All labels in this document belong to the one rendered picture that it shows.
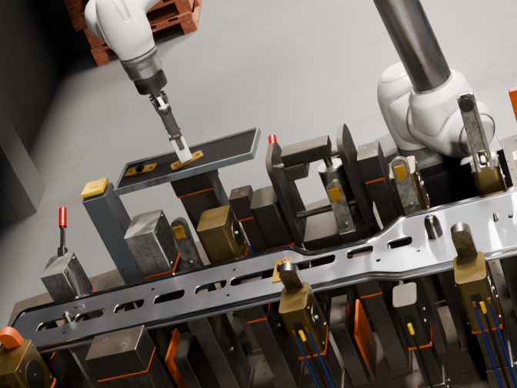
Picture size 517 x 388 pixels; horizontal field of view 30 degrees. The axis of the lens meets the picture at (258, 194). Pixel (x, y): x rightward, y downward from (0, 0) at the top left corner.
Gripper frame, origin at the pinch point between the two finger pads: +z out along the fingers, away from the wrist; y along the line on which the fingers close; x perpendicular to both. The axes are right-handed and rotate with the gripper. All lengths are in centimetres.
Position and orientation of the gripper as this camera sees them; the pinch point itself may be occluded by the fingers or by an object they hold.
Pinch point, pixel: (180, 146)
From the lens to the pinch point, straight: 236.4
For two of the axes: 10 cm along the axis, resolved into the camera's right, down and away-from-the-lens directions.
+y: 2.8, 3.7, -8.9
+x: 8.9, -4.4, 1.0
